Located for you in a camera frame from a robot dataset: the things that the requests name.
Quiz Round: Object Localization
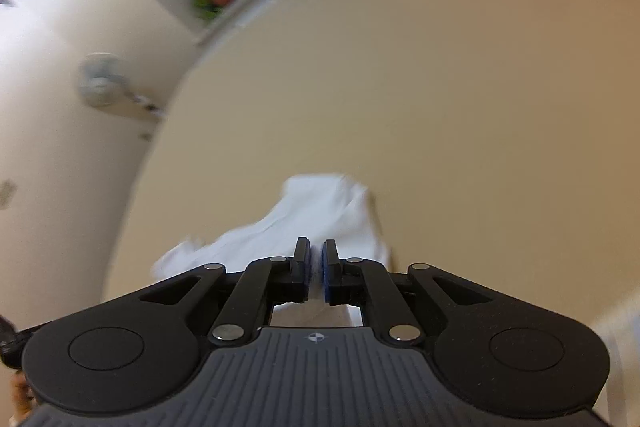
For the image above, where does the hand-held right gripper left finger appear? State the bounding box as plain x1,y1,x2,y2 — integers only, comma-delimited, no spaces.
132,237,312,347

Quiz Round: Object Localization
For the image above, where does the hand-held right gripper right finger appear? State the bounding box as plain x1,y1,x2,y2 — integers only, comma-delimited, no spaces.
322,239,501,347

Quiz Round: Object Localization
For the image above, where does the small white garment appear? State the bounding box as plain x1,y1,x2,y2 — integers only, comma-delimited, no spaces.
152,174,393,328

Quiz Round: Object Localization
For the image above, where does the white round fixture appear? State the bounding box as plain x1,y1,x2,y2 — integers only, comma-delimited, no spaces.
76,52,167,122

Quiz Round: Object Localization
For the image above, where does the white cloth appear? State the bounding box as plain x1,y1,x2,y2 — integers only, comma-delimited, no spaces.
589,289,640,427

